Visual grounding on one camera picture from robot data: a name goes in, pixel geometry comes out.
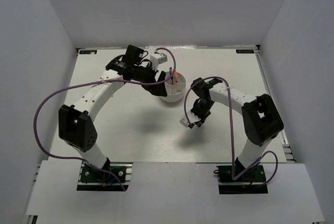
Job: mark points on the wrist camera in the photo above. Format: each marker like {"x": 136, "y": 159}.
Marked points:
{"x": 157, "y": 59}
{"x": 189, "y": 120}

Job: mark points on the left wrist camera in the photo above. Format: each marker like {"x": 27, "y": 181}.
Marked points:
{"x": 157, "y": 59}

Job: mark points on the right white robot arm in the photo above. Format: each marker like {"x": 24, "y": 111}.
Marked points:
{"x": 261, "y": 119}

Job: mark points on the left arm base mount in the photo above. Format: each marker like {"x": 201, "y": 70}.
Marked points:
{"x": 96, "y": 181}

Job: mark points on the white round divided organizer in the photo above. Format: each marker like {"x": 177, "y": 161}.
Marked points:
{"x": 175, "y": 91}

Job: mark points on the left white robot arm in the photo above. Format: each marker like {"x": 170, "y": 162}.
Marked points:
{"x": 76, "y": 122}

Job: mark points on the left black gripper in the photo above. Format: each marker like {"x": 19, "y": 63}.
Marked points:
{"x": 159, "y": 90}

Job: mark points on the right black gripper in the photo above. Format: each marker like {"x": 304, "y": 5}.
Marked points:
{"x": 201, "y": 118}

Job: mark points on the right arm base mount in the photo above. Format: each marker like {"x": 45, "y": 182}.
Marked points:
{"x": 249, "y": 183}

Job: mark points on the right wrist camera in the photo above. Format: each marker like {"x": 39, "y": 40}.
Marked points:
{"x": 189, "y": 120}

